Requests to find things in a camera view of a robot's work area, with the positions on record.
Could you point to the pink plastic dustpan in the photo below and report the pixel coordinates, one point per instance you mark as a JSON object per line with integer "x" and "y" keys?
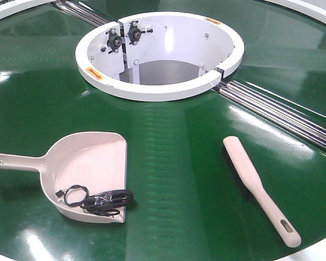
{"x": 96, "y": 160}

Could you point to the pink hand brush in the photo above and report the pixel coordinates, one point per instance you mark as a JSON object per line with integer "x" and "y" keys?
{"x": 251, "y": 179}

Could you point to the orange warning sticker front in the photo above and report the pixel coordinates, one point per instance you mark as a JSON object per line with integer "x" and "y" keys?
{"x": 97, "y": 75}

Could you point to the orange warning sticker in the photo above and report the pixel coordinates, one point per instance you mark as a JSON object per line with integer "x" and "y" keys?
{"x": 97, "y": 75}
{"x": 213, "y": 21}

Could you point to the black bearing right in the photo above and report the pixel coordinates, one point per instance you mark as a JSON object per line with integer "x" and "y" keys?
{"x": 134, "y": 32}

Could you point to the black bearing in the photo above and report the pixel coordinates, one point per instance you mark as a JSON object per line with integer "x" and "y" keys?
{"x": 114, "y": 41}
{"x": 134, "y": 32}

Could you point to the black bearing left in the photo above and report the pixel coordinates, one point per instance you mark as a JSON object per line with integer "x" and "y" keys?
{"x": 114, "y": 41}

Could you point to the orange warning sticker back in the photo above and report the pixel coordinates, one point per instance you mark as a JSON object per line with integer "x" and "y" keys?
{"x": 213, "y": 21}

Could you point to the steel rollers top left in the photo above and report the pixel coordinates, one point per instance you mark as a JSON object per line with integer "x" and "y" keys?
{"x": 80, "y": 12}

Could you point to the steel rollers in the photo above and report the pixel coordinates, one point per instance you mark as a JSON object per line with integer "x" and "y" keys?
{"x": 277, "y": 112}
{"x": 80, "y": 12}

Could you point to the steel rollers right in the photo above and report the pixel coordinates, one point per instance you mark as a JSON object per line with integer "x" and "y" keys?
{"x": 277, "y": 112}

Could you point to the white outer rim right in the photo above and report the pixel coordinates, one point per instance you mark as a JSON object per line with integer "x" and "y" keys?
{"x": 303, "y": 7}

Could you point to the white rim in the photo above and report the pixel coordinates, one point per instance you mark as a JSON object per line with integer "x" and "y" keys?
{"x": 12, "y": 7}
{"x": 303, "y": 7}

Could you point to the white outer rim left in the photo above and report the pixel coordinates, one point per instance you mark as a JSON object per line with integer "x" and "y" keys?
{"x": 12, "y": 7}

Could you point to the white inner ring guard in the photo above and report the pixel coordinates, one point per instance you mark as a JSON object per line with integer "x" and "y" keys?
{"x": 216, "y": 51}

